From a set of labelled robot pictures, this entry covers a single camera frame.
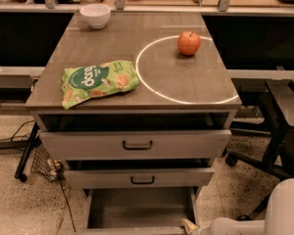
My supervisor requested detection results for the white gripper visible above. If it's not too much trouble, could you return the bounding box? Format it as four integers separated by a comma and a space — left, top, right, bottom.
182, 218, 211, 235

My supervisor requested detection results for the grey bottom drawer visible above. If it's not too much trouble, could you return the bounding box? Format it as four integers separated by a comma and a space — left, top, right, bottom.
75, 187, 198, 235

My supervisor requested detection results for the grey drawer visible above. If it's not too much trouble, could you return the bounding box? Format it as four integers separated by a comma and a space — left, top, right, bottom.
64, 167, 215, 189
75, 187, 198, 235
40, 129, 231, 161

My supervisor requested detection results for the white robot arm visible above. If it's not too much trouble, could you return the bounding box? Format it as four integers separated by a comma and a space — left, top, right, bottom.
182, 178, 294, 235

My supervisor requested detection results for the grey middle drawer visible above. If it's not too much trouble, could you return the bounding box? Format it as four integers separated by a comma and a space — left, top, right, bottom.
64, 167, 215, 189

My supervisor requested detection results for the grey drawer cabinet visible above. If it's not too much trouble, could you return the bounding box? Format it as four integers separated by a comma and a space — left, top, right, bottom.
26, 12, 241, 189

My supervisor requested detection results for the grey top drawer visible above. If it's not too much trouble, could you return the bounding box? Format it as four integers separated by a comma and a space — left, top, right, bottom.
40, 129, 231, 161

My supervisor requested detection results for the black office chair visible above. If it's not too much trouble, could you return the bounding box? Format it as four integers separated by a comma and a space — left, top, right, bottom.
224, 70, 294, 222

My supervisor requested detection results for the black table leg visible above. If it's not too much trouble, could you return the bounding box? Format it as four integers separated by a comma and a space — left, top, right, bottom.
15, 123, 38, 182

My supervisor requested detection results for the green snack chip bag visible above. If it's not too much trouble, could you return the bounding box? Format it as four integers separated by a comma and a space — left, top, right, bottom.
62, 60, 139, 110

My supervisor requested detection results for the red apple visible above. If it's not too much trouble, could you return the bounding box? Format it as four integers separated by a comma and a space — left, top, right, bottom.
177, 31, 201, 56

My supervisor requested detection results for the white ceramic bowl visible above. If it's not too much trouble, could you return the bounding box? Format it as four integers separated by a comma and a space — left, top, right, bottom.
79, 4, 111, 29

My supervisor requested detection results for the black floor cable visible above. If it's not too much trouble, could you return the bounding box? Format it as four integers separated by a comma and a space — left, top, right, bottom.
58, 179, 77, 233

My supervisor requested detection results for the black wire basket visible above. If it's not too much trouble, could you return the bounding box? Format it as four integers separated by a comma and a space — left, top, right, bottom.
31, 145, 64, 182

